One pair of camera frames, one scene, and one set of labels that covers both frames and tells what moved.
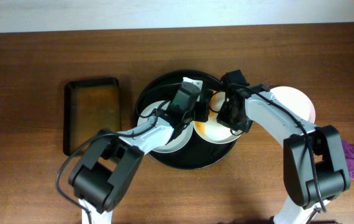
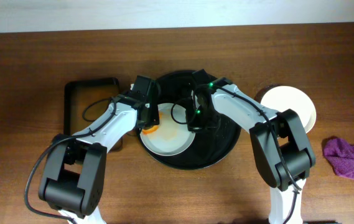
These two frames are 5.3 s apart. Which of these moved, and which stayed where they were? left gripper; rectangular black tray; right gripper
Moved: right gripper; left gripper
Stayed: rectangular black tray
